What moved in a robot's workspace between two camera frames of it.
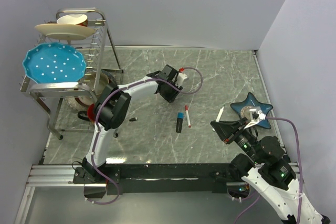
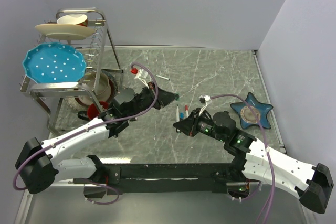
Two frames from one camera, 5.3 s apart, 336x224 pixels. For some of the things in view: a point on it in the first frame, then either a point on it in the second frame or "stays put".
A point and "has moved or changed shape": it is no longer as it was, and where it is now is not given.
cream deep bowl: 89,80 stays put
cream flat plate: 68,32 stays put
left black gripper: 170,98 → 164,97
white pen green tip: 219,115 has moved or changed shape
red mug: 91,112 stays put
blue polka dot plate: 54,62 stays put
